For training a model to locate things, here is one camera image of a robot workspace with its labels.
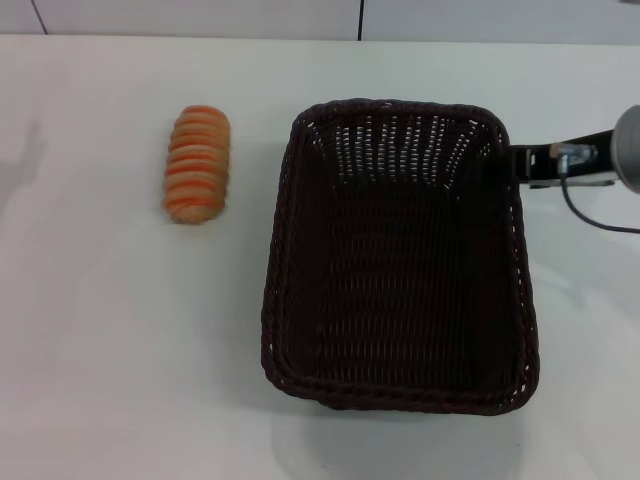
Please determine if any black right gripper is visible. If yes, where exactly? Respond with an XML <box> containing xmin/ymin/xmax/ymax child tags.
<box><xmin>508</xmin><ymin>128</ymin><xmax>618</xmax><ymax>190</ymax></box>

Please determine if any orange striped bread loaf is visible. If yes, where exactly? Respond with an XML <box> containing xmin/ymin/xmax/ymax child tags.
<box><xmin>160</xmin><ymin>104</ymin><xmax>232</xmax><ymax>225</ymax></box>

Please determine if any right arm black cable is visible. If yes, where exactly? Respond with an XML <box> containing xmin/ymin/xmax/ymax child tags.
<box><xmin>549</xmin><ymin>143</ymin><xmax>640</xmax><ymax>233</ymax></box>

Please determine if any dark brown wicker basket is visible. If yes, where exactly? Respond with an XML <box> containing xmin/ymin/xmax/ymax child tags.
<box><xmin>258</xmin><ymin>98</ymin><xmax>541</xmax><ymax>416</ymax></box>

